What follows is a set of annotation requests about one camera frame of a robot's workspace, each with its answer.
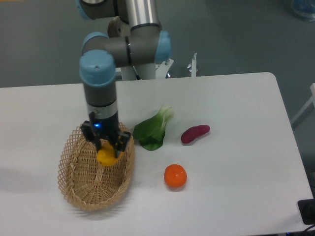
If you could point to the woven wicker basket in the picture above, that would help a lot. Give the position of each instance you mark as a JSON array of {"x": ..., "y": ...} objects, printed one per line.
[{"x": 84, "y": 182}]

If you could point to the white frame at right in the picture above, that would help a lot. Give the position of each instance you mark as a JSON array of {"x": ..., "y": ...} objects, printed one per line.
[{"x": 305, "y": 110}]

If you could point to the yellow mango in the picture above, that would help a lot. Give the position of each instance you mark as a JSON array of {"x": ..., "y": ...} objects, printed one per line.
[{"x": 107, "y": 155}]

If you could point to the green bok choy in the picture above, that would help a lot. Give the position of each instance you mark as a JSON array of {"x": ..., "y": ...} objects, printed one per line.
[{"x": 151, "y": 132}]

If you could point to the black device at table edge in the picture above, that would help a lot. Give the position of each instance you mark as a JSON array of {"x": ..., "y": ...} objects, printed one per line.
[{"x": 307, "y": 211}]

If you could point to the purple sweet potato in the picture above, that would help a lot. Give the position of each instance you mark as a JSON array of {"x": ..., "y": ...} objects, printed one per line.
[{"x": 194, "y": 132}]

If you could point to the orange tangerine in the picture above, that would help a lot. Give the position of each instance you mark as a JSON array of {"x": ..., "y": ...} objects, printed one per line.
[{"x": 175, "y": 176}]

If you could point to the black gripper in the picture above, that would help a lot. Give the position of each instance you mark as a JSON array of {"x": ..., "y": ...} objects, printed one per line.
[{"x": 106, "y": 128}]

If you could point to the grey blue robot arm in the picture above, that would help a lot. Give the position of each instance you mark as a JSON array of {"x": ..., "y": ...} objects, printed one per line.
[{"x": 102, "y": 53}]

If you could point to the blue plastic bag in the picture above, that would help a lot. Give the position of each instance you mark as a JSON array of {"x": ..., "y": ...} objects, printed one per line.
[{"x": 302, "y": 9}]

